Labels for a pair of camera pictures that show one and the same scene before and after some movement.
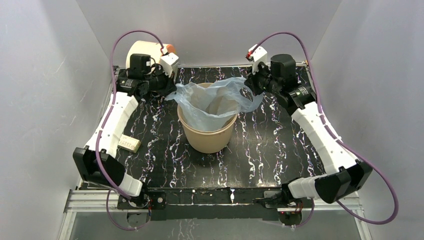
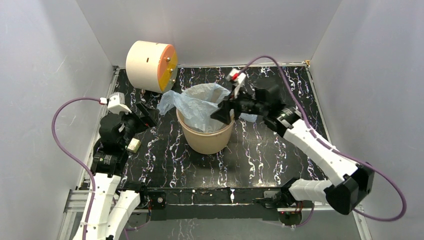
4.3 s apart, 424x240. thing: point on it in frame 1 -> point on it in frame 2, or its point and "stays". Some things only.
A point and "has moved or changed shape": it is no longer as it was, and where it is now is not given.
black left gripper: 170,85 -> 152,114
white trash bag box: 129,143 stays
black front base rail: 213,204 stays
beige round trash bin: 207,142 stays
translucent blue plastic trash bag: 208,106 has moved or changed shape
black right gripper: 250,82 -> 222,113
